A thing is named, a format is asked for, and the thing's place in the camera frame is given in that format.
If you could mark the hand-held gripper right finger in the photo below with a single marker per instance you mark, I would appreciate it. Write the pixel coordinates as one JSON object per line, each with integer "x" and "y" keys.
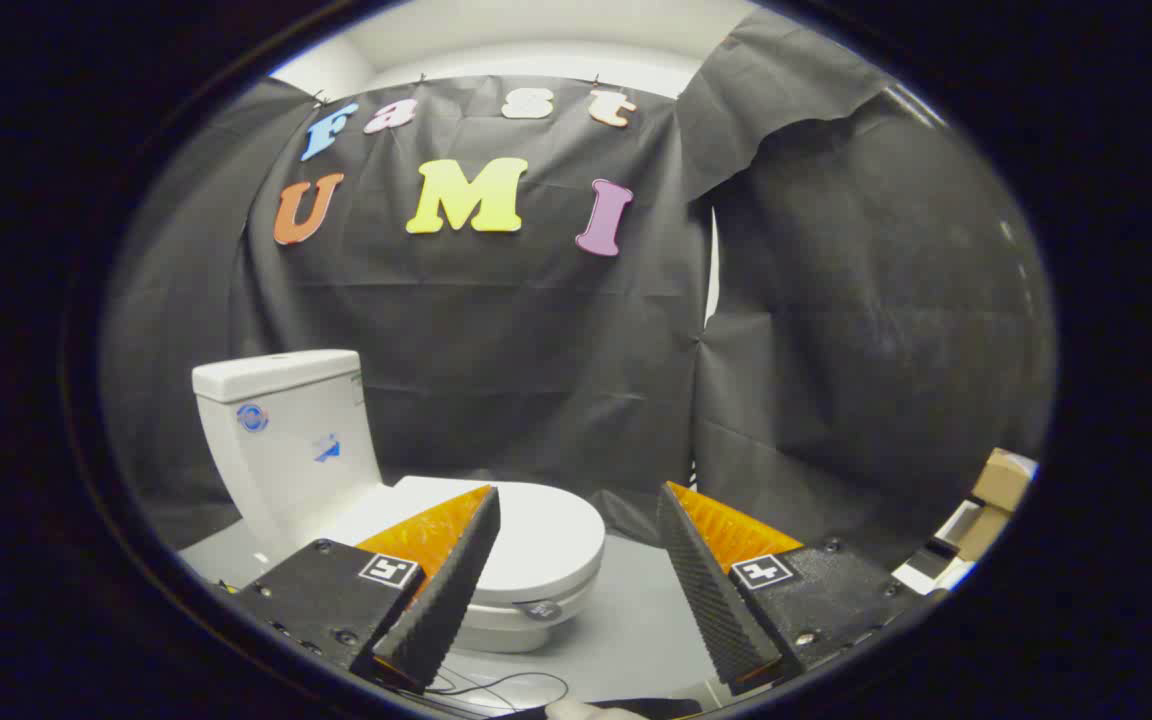
{"x": 711, "y": 590}

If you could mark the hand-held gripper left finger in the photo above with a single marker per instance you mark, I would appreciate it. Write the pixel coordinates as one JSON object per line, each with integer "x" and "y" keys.
{"x": 446, "y": 590}

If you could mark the white ceramic toilet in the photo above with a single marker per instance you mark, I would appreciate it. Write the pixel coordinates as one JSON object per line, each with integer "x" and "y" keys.
{"x": 286, "y": 470}

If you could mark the white toilet tank lid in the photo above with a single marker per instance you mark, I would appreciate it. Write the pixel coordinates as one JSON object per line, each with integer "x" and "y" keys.
{"x": 271, "y": 372}

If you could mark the black backdrop cloth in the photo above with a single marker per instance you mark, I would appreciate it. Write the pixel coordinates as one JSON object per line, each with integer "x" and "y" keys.
{"x": 536, "y": 350}

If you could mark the brown cardboard box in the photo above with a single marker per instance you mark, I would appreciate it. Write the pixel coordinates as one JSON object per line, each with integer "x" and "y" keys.
{"x": 1004, "y": 480}

